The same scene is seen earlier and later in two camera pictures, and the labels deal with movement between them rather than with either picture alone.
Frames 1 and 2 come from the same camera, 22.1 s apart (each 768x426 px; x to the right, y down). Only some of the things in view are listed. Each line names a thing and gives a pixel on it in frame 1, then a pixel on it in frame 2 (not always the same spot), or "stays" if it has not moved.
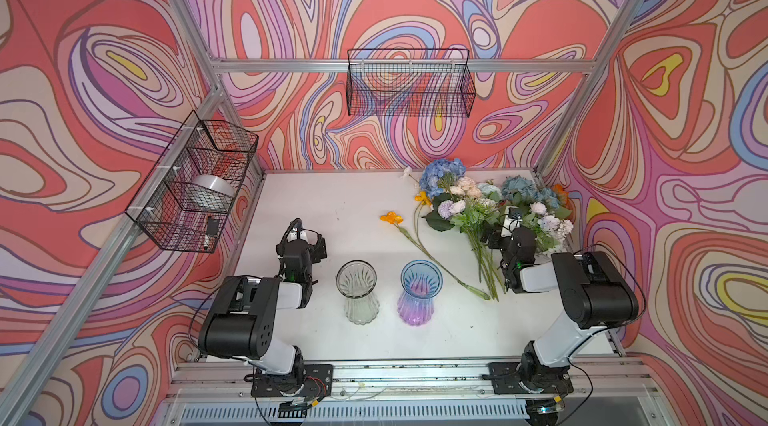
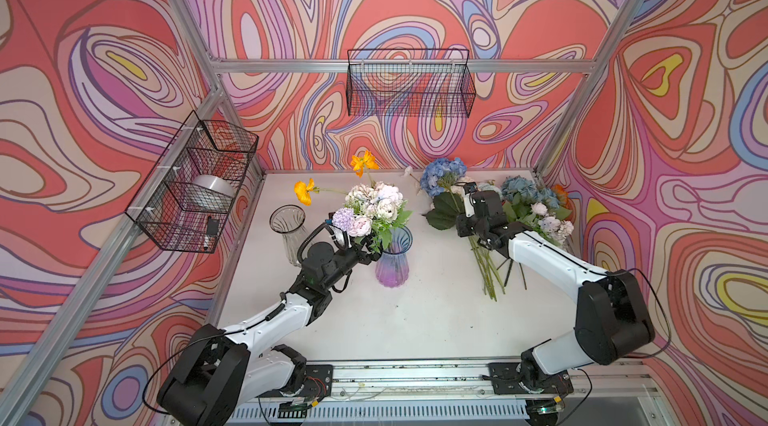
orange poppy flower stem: [395, 219] -> [361, 164]
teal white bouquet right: [540, 209] stays
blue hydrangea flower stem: [431, 174] stays
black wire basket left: [185, 200] stays
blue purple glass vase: [420, 281] -> [392, 265]
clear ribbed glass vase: [356, 279] -> [289, 220]
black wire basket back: [410, 82] stays
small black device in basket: [212, 227] stays
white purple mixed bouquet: [466, 205] -> [372, 210]
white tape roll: [215, 182] stays
